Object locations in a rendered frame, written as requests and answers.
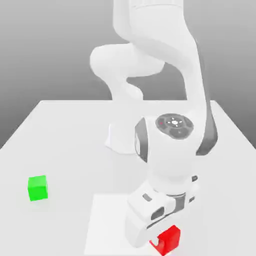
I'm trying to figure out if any small red cube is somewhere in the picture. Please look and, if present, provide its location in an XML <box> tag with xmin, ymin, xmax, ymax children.
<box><xmin>149</xmin><ymin>224</ymin><xmax>182</xmax><ymax>256</ymax></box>

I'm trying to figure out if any small green cube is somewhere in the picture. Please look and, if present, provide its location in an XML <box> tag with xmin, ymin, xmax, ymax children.
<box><xmin>27</xmin><ymin>174</ymin><xmax>49</xmax><ymax>202</ymax></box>

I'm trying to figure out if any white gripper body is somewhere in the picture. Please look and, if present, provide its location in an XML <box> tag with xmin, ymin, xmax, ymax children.
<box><xmin>124</xmin><ymin>211</ymin><xmax>175</xmax><ymax>249</ymax></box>

